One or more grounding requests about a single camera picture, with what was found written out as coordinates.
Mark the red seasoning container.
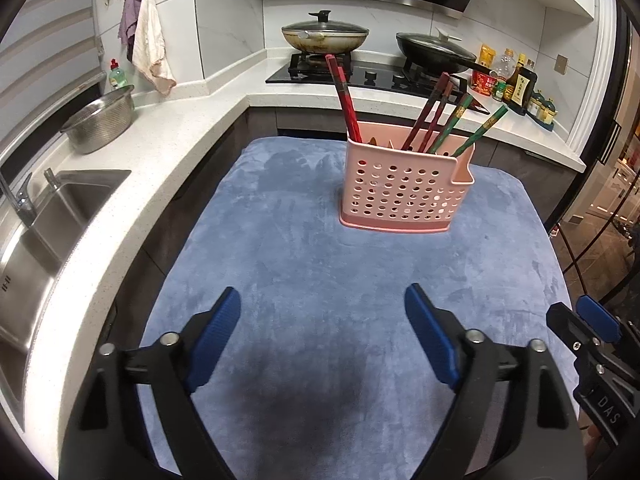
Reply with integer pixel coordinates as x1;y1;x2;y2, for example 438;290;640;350
471;71;499;97

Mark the white hanging cloth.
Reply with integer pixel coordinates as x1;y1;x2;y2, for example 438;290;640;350
131;0;178;97

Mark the maroon chopstick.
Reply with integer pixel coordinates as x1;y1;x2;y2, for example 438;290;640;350
420;81;456;154
401;72;451;152

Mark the purple hanging cloth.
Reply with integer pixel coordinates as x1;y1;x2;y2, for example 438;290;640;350
118;0;145;64

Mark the window blind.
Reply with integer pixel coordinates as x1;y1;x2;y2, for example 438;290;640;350
0;0;107;128

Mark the blue plush mat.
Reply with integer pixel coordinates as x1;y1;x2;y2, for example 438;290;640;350
137;137;589;480

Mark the green chopstick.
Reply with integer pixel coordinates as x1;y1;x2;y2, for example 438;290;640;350
427;92;475;156
450;104;510;158

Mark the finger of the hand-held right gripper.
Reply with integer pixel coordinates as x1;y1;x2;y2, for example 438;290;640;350
546;301;599;357
576;295;622;343

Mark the spice jar rack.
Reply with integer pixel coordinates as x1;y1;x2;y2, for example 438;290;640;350
527;91;559;134

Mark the green dish soap bottle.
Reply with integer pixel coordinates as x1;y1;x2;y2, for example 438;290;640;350
108;59;129;92

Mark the beige frying pan with lid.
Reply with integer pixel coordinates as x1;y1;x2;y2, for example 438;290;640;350
281;9;371;56

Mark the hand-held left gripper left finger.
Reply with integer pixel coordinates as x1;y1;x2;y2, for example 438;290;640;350
59;286;242;480

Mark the dark soy sauce bottle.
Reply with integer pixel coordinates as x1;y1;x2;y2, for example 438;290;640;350
505;54;539;106

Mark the steel colander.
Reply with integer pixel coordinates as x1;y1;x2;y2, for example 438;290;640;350
60;85;137;155

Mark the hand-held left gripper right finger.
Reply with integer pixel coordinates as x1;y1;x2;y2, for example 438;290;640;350
404;283;589;480

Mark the pink perforated utensil holder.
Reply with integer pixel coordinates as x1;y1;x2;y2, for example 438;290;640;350
339;121;476;234

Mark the clear oil bottle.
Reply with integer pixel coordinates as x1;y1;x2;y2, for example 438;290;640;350
495;49;516;84

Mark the stainless steel sink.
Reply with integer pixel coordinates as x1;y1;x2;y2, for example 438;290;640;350
0;169;132;407

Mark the black gas stove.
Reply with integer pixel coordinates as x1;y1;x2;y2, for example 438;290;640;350
265;52;492;116

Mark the chrome faucet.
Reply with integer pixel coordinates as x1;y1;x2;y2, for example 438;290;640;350
0;167;62;229

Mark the glossy dark red chopstick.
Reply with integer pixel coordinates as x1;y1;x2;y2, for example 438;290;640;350
337;66;364;144

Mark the bright red chopstick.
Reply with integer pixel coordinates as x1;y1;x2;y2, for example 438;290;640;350
325;53;362;144

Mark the black wok with lid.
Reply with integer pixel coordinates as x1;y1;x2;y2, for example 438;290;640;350
396;27;497;76

